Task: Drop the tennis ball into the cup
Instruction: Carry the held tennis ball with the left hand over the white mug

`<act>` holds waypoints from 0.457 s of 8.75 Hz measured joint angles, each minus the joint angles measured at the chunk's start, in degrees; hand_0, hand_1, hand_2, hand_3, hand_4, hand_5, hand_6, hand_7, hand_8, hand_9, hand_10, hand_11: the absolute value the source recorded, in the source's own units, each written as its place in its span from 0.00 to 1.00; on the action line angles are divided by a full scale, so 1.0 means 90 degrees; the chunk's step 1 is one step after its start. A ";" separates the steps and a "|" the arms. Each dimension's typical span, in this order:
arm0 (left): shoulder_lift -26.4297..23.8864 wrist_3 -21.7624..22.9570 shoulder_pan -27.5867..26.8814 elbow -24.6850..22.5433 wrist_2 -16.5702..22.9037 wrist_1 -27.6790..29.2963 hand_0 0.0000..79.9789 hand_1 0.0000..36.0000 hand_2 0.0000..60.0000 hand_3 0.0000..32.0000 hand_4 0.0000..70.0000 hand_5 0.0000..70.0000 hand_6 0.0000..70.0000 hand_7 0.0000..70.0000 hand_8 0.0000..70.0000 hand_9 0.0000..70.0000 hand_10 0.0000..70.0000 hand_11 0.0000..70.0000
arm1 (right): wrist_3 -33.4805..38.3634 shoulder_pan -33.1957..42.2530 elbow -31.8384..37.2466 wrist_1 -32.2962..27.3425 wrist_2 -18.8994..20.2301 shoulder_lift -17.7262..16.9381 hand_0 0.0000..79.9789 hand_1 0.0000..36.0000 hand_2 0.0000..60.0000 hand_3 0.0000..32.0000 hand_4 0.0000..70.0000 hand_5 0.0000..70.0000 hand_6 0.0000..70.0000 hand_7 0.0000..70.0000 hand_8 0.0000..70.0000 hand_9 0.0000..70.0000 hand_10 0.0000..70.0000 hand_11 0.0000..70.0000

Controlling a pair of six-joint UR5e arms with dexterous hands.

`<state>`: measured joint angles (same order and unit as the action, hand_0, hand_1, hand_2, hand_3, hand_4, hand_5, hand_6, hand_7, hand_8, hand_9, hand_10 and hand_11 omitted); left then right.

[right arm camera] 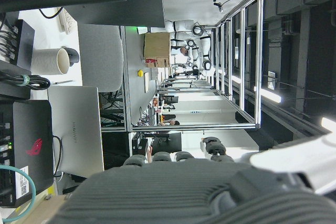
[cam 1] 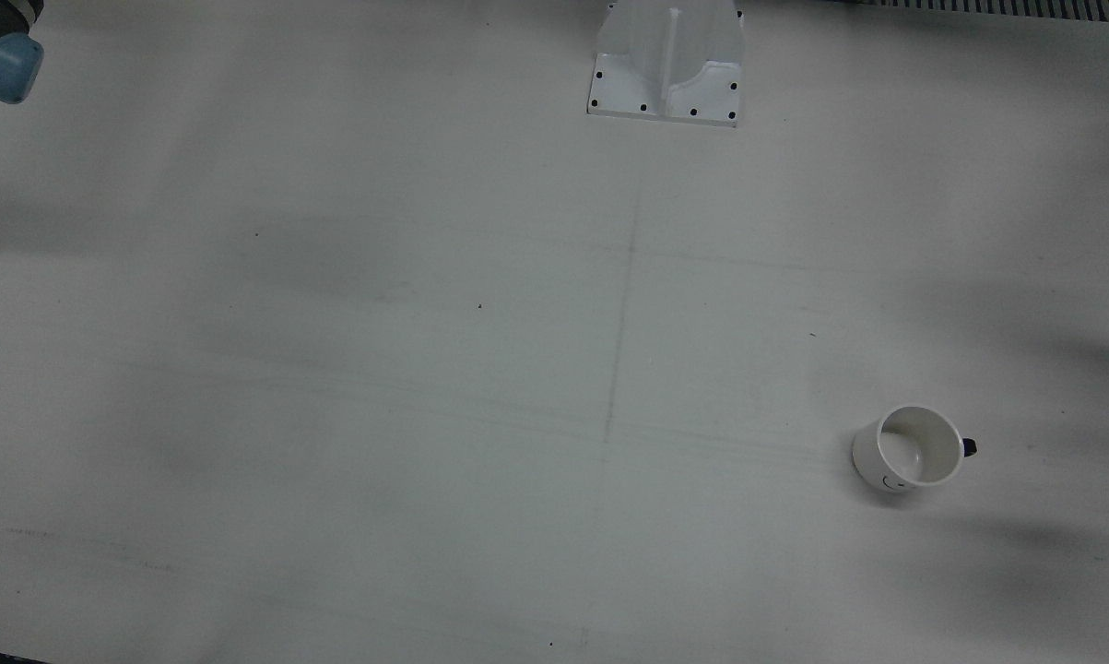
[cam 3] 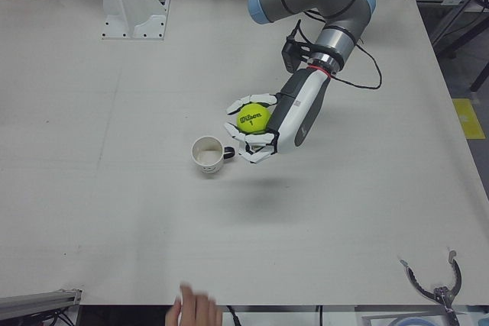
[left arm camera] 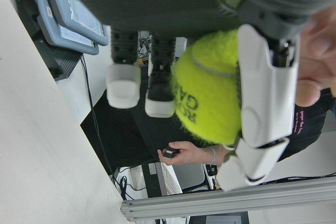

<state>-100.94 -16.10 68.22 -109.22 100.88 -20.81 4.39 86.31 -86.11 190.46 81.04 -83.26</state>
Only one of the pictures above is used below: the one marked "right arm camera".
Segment white paper cup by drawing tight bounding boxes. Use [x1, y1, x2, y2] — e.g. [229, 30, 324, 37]
[31, 47, 71, 76]

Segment beige flat box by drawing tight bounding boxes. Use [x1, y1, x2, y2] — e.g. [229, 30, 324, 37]
[143, 71, 150, 93]

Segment person in white shirt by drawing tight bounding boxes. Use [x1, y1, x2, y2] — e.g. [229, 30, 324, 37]
[170, 46, 190, 65]

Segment black flat monitor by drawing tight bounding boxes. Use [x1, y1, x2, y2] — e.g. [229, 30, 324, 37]
[132, 131, 182, 154]

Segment brown cardboard box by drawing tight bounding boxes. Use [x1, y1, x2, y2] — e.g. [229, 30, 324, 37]
[143, 32, 171, 68]

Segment white humanoid robot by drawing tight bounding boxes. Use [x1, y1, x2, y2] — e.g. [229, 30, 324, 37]
[165, 19, 216, 78]

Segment grey fabric partition panel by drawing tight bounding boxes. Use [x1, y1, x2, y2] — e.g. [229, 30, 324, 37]
[78, 23, 124, 91]

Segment silver Huawei laptop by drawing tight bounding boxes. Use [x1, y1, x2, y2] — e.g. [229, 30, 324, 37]
[47, 86, 105, 179]

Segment dark grey Huawei monitor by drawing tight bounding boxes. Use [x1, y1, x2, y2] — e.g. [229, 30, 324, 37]
[35, 0, 166, 28]

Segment black computer mouse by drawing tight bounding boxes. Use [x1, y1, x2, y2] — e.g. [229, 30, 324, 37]
[61, 47, 80, 68]

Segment long ceiling light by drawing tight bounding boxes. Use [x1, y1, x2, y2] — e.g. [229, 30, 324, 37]
[253, 86, 282, 104]
[320, 116, 336, 133]

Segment silver pen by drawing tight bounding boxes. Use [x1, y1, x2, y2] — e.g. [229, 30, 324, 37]
[51, 79, 75, 86]

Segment white keyboard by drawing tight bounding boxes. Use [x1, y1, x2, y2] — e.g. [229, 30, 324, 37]
[58, 8, 78, 35]

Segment black mini PC red logo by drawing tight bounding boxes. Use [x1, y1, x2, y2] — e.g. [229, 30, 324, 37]
[0, 100, 55, 208]

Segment black port hub box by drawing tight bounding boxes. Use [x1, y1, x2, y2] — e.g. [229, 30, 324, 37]
[0, 19, 36, 71]

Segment aluminium cell frame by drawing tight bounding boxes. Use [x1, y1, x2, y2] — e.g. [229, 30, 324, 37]
[125, 0, 265, 132]

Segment black frame-mounted camera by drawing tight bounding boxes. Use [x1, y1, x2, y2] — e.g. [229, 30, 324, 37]
[213, 0, 225, 13]

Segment black power cable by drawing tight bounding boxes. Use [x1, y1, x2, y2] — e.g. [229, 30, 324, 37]
[52, 134, 64, 178]

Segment black cable bundle green tie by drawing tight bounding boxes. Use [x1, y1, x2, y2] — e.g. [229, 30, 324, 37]
[0, 70, 51, 91]

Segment teal network cable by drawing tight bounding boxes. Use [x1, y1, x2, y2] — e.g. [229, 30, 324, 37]
[0, 164, 37, 223]

